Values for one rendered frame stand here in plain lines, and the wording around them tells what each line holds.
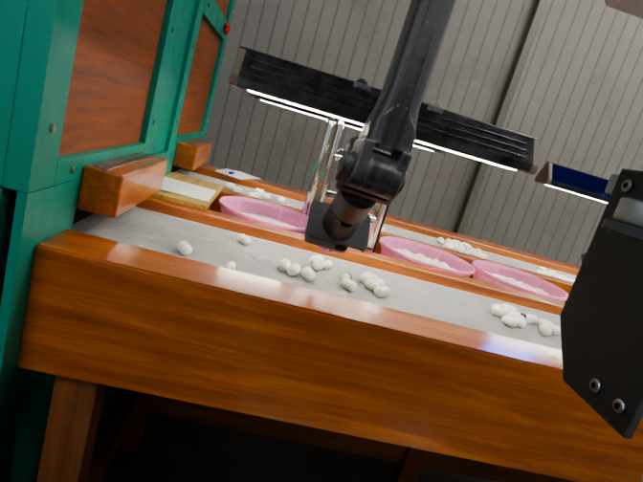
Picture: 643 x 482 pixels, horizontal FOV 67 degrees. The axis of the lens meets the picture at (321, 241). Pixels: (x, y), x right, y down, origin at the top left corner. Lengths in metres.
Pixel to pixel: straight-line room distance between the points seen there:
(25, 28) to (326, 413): 0.63
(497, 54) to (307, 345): 2.34
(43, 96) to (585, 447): 0.93
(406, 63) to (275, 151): 2.01
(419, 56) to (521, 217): 2.39
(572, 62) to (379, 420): 2.52
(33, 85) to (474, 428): 0.77
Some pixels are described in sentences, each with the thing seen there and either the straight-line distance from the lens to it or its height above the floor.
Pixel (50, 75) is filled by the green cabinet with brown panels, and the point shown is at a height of 0.98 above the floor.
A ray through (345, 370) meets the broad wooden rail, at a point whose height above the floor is 0.69.
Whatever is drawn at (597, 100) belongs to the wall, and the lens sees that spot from 3.12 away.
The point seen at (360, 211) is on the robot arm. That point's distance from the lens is 0.69.
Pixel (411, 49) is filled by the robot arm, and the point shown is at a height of 1.13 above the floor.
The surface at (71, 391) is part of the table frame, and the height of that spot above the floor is 0.55.
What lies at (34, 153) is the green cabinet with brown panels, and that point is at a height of 0.89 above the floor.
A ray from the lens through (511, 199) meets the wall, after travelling 2.95.
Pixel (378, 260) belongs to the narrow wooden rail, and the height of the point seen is 0.76.
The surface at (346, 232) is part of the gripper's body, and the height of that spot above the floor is 0.87.
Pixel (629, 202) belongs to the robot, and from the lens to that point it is 0.40.
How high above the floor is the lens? 1.01
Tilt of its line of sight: 13 degrees down
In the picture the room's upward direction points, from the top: 16 degrees clockwise
